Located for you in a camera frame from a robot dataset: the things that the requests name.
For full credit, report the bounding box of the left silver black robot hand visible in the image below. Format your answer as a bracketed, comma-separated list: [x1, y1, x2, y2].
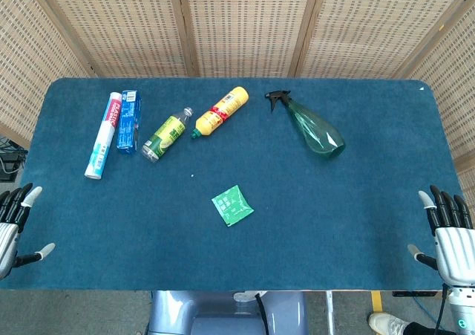
[0, 182, 56, 281]

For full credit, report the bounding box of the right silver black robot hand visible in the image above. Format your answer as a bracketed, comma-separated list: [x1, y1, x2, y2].
[407, 184, 475, 287]

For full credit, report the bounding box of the grey robot base body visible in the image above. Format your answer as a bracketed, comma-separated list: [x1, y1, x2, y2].
[147, 290, 309, 335]

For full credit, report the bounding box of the green sachet packet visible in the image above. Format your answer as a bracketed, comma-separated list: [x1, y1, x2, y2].
[211, 184, 255, 227]

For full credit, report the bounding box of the white sneaker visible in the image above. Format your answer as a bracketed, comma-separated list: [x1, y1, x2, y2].
[367, 311, 410, 335]

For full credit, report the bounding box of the white plastic wrap roll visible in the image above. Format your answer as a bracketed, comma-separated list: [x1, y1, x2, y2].
[84, 91, 123, 180]

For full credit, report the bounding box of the white metal table leg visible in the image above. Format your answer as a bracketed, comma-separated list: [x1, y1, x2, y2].
[324, 290, 335, 335]

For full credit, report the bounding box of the blue rectangular box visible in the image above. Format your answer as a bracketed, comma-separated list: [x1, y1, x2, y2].
[116, 89, 143, 155]

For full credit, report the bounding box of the green spray bottle black nozzle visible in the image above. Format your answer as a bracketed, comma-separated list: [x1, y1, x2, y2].
[264, 89, 347, 162]

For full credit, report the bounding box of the clear bottle green label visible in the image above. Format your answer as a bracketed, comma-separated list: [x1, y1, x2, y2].
[141, 106, 194, 164]

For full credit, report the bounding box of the blue carpet table cover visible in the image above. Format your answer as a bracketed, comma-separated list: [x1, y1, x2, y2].
[0, 77, 469, 292]

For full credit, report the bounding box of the yellow bottle green cap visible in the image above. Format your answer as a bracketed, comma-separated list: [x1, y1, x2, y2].
[191, 86, 250, 140]

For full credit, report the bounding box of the woven bamboo folding screen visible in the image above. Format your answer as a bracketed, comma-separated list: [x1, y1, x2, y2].
[0, 0, 475, 206]

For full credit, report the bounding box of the blue cable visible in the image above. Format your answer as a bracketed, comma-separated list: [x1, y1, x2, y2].
[410, 296, 433, 316]

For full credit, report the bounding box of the black cable bundle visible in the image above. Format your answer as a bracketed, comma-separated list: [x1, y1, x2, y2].
[0, 136, 27, 182]

